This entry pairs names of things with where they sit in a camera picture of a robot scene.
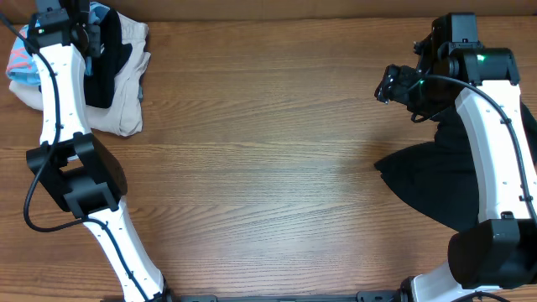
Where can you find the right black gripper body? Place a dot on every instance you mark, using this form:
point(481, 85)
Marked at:
point(405, 88)

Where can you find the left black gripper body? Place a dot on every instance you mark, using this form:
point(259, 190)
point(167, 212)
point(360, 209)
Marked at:
point(94, 33)

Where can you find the light blue printed t-shirt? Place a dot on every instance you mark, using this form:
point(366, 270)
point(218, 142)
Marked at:
point(21, 67)

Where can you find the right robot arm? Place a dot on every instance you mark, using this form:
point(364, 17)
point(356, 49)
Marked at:
point(477, 177)

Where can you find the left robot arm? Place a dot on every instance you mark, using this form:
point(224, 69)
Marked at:
point(73, 166)

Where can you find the folded black garment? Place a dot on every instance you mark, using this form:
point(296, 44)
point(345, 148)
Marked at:
point(99, 80)

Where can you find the folded beige garment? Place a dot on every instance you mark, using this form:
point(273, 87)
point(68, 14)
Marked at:
point(124, 116)

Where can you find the black garment on right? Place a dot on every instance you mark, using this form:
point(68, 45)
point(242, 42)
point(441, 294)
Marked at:
point(437, 178)

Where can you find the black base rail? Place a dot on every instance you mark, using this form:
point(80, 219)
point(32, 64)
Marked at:
point(285, 298)

